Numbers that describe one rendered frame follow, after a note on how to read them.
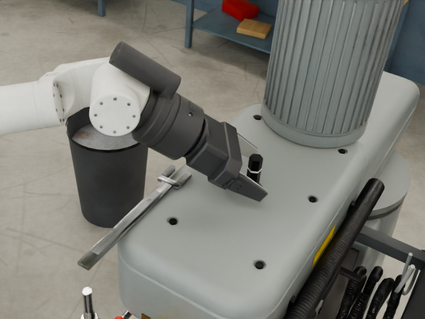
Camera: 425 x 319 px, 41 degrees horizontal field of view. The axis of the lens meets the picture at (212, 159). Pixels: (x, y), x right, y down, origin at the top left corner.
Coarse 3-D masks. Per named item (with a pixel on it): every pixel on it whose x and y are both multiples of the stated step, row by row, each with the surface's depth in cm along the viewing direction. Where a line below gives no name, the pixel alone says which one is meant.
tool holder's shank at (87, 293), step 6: (84, 288) 144; (90, 288) 144; (84, 294) 143; (90, 294) 143; (84, 300) 144; (90, 300) 145; (84, 306) 146; (90, 306) 146; (84, 312) 148; (90, 312) 148; (84, 318) 149; (90, 318) 149
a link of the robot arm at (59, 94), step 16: (64, 64) 80; (80, 64) 79; (96, 64) 79; (48, 80) 76; (64, 80) 78; (80, 80) 80; (48, 96) 74; (64, 96) 80; (80, 96) 81; (48, 112) 75; (64, 112) 80
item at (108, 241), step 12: (168, 168) 92; (168, 180) 90; (180, 180) 90; (156, 192) 87; (144, 204) 85; (132, 216) 83; (120, 228) 81; (108, 240) 79; (96, 252) 77; (84, 264) 75
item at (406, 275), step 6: (408, 258) 116; (408, 264) 117; (408, 270) 113; (402, 276) 120; (408, 276) 114; (414, 276) 126; (402, 282) 116; (396, 288) 120; (408, 288) 127; (402, 294) 126
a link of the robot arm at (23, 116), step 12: (24, 84) 76; (0, 96) 74; (12, 96) 74; (24, 96) 74; (0, 108) 74; (12, 108) 74; (24, 108) 74; (0, 120) 74; (12, 120) 75; (24, 120) 75; (36, 120) 75; (0, 132) 76; (12, 132) 77
